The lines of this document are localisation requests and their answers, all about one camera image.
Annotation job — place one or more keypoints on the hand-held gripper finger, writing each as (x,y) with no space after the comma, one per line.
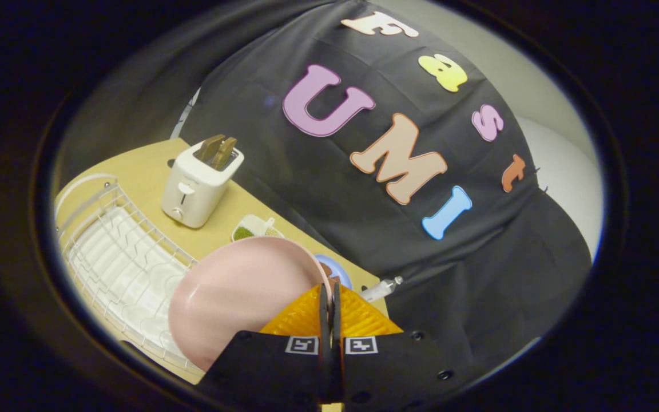
(336,320)
(323,320)

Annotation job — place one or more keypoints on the pink plate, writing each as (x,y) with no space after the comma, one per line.
(238,297)

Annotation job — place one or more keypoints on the blue bowl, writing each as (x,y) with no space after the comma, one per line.
(338,272)

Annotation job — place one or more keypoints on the clear plastic bottle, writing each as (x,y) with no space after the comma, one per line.
(381,288)

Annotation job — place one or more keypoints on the black backdrop cloth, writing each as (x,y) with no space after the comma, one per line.
(398,189)

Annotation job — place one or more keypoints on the white toaster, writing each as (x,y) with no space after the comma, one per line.
(195,189)

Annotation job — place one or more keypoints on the brown toast slice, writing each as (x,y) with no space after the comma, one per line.
(225,154)
(209,147)

